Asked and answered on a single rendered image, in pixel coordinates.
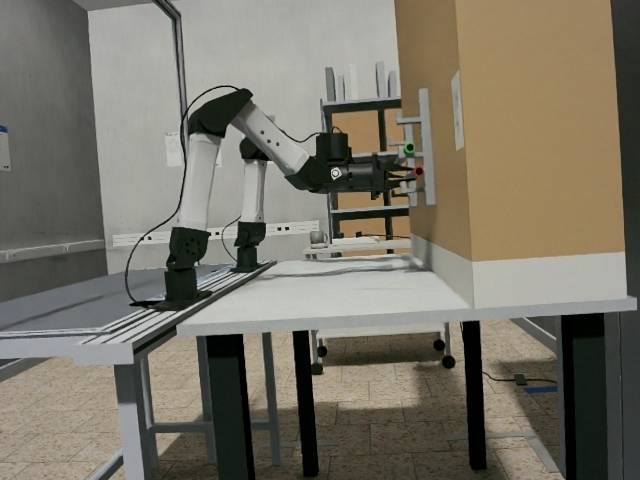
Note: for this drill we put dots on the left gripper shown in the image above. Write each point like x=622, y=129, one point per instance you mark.
x=390, y=175

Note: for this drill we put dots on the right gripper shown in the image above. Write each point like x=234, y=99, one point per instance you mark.
x=371, y=176

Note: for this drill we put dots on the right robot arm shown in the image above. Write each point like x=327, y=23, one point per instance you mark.
x=189, y=238

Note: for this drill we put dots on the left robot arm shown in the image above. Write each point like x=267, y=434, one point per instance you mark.
x=252, y=218

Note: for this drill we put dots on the grey metal post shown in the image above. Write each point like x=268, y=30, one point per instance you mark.
x=180, y=80

